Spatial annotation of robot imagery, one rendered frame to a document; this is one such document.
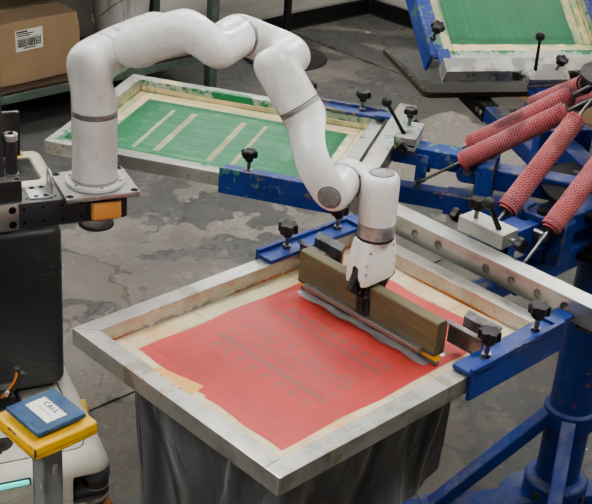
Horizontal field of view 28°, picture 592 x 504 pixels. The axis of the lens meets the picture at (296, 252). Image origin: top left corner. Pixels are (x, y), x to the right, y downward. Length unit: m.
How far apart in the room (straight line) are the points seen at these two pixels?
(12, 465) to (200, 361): 0.97
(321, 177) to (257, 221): 2.78
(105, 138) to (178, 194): 2.75
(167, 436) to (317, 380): 0.32
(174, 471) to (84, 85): 0.79
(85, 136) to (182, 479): 0.72
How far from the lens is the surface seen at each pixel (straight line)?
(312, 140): 2.25
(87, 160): 2.50
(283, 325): 2.42
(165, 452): 2.41
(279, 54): 2.26
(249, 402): 2.19
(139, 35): 2.36
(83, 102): 2.46
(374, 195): 2.28
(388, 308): 2.37
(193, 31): 2.28
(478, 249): 2.62
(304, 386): 2.24
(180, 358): 2.30
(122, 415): 3.79
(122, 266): 4.62
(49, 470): 2.19
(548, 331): 2.42
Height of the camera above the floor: 2.20
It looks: 27 degrees down
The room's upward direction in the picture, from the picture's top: 5 degrees clockwise
